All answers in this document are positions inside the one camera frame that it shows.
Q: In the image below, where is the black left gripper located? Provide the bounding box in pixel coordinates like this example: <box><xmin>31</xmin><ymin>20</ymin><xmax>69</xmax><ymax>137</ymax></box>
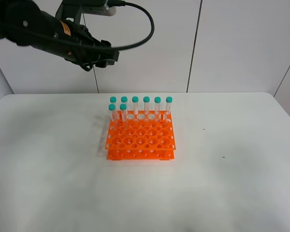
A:
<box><xmin>45</xmin><ymin>18</ymin><xmax>119</xmax><ymax>68</ymax></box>

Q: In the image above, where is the test tube teal cap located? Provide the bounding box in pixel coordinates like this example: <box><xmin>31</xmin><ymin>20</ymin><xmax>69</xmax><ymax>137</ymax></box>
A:
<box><xmin>119</xmin><ymin>103</ymin><xmax>130</xmax><ymax>130</ymax></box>

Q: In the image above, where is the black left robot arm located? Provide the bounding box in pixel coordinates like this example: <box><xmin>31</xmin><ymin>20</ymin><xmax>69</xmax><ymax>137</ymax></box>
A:
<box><xmin>0</xmin><ymin>0</ymin><xmax>119</xmax><ymax>72</ymax></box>

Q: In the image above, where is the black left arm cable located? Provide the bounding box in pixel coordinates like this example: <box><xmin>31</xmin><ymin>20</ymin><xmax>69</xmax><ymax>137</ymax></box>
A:
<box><xmin>70</xmin><ymin>1</ymin><xmax>155</xmax><ymax>73</ymax></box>

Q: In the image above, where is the row tube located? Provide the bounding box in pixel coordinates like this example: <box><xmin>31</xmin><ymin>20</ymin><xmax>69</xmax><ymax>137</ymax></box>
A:
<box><xmin>154</xmin><ymin>97</ymin><xmax>161</xmax><ymax>116</ymax></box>
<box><xmin>110</xmin><ymin>96</ymin><xmax>117</xmax><ymax>106</ymax></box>
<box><xmin>143</xmin><ymin>96</ymin><xmax>150</xmax><ymax>115</ymax></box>
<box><xmin>165</xmin><ymin>97</ymin><xmax>173</xmax><ymax>115</ymax></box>
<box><xmin>121</xmin><ymin>96</ymin><xmax>128</xmax><ymax>104</ymax></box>
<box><xmin>132</xmin><ymin>96</ymin><xmax>139</xmax><ymax>116</ymax></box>

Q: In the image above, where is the orange test tube rack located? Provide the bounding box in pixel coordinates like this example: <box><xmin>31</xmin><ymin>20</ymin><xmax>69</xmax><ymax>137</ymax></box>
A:
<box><xmin>105</xmin><ymin>110</ymin><xmax>176</xmax><ymax>160</ymax></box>

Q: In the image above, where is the front-left racked test tube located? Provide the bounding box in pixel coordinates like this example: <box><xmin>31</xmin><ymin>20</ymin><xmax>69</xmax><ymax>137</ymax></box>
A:
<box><xmin>108</xmin><ymin>103</ymin><xmax>117</xmax><ymax>127</ymax></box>

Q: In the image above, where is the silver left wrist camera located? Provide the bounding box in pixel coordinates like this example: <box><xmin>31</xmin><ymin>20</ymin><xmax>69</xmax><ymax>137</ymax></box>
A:
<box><xmin>55</xmin><ymin>0</ymin><xmax>116</xmax><ymax>25</ymax></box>

